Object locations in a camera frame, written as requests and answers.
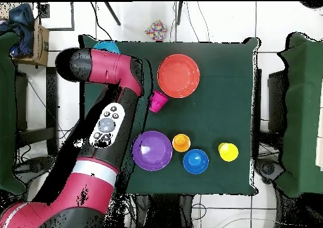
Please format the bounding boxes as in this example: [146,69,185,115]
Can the pink plastic cup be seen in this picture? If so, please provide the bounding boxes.
[148,90,169,113]

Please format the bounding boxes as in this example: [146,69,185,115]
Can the wide orange-red bowl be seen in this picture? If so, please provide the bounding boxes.
[156,54,201,99]

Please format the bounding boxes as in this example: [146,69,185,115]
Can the small light blue bowl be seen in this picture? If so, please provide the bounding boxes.
[93,40,122,55]

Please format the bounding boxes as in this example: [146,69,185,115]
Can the orange plastic cup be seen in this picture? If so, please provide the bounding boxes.
[172,133,192,153]

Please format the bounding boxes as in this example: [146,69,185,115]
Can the purple plastic bowl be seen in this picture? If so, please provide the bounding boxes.
[131,130,173,172]

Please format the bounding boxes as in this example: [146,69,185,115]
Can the small dark blue bowl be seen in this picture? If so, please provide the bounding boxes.
[182,148,209,175]

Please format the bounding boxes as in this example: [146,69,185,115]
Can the yellow plastic cup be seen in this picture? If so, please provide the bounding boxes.
[218,142,239,162]

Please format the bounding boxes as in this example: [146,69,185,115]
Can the dark green tablecloth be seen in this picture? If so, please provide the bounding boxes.
[79,34,261,196]

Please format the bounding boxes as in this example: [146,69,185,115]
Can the black tripod leg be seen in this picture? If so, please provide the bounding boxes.
[176,1,183,25]
[104,1,122,27]

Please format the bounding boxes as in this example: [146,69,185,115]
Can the cardboard box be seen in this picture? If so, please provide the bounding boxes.
[15,19,50,67]

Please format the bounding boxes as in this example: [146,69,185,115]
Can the green cloth covered table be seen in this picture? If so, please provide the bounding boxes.
[0,32,26,195]
[274,32,323,198]

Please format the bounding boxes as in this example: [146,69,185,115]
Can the blue cloth bundle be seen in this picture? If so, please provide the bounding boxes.
[0,3,35,58]

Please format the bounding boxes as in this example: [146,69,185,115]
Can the tangle of floor cables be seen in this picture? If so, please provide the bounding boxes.
[15,121,79,176]

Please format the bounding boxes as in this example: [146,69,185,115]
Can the black stool frame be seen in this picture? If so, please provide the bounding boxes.
[252,68,288,143]
[15,66,59,158]

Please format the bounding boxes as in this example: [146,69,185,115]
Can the black pedestal foot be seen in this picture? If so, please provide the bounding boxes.
[254,158,286,184]
[15,156,55,181]

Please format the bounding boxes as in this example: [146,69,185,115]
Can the black rectangular frame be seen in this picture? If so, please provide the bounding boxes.
[37,1,75,32]

